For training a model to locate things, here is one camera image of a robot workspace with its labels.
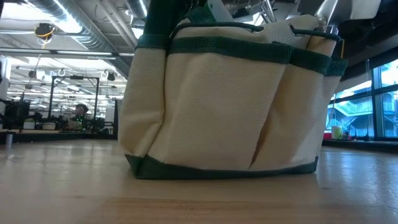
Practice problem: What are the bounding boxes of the grey table clamp post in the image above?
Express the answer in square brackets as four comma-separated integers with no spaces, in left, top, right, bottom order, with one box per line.
[4,132,15,150]

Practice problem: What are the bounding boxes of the black yellow ceiling cable reel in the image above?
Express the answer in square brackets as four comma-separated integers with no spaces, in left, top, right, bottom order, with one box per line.
[34,22,56,40]

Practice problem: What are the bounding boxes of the person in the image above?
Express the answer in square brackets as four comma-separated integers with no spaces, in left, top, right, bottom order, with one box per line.
[67,103,91,131]

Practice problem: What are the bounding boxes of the black aluminium table frame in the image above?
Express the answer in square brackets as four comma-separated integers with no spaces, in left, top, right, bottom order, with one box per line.
[0,128,398,154]

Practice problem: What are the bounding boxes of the black metal rig frame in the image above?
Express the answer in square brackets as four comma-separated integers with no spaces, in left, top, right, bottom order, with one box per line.
[48,75,101,132]

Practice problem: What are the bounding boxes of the silver metal crossbar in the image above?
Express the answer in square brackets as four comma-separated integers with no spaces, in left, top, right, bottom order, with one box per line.
[0,49,135,60]

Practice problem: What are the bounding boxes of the beige green-trimmed gardening bag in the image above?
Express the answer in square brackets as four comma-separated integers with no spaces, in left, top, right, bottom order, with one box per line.
[118,0,348,180]

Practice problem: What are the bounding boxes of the black background robot rig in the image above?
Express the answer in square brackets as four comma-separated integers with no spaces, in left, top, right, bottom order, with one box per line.
[0,98,32,131]

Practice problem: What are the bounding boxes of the pale green cup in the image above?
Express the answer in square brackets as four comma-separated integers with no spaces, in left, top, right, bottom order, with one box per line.
[331,125,343,140]

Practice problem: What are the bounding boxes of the black window frame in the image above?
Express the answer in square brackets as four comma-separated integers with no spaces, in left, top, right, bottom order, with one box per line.
[326,58,398,141]

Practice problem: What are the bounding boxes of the wide wooden-handled trowel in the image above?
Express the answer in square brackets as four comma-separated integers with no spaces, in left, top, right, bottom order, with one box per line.
[313,0,341,35]

